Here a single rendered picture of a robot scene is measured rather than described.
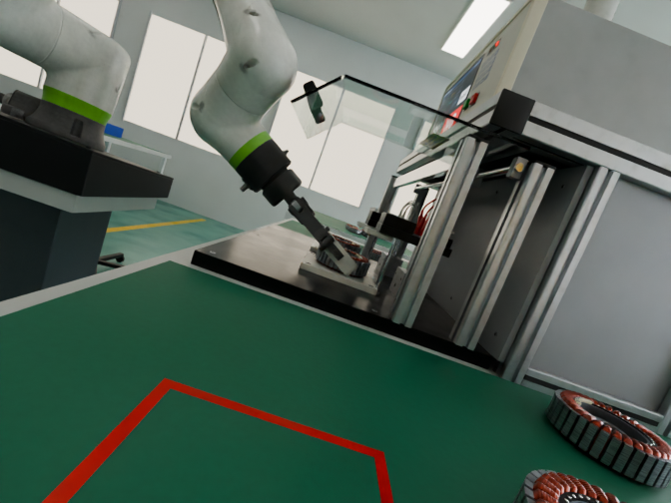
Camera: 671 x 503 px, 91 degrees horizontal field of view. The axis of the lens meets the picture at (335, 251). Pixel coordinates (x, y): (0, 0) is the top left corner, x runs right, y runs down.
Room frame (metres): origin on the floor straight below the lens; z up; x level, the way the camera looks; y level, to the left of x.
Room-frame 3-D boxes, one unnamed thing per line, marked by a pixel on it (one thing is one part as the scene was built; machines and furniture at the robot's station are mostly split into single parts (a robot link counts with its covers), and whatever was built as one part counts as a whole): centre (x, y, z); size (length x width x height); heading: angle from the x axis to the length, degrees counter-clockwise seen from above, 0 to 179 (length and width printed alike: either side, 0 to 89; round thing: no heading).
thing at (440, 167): (0.80, -0.11, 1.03); 0.62 x 0.01 x 0.03; 3
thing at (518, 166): (0.80, -0.19, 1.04); 0.62 x 0.02 x 0.03; 3
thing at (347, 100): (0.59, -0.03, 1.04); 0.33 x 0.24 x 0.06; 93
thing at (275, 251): (0.79, -0.03, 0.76); 0.64 x 0.47 x 0.02; 3
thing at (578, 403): (0.36, -0.35, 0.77); 0.11 x 0.11 x 0.04
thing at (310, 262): (0.67, -0.02, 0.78); 0.15 x 0.15 x 0.01; 3
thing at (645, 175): (0.81, -0.33, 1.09); 0.68 x 0.44 x 0.05; 3
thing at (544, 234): (0.80, -0.27, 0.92); 0.66 x 0.01 x 0.30; 3
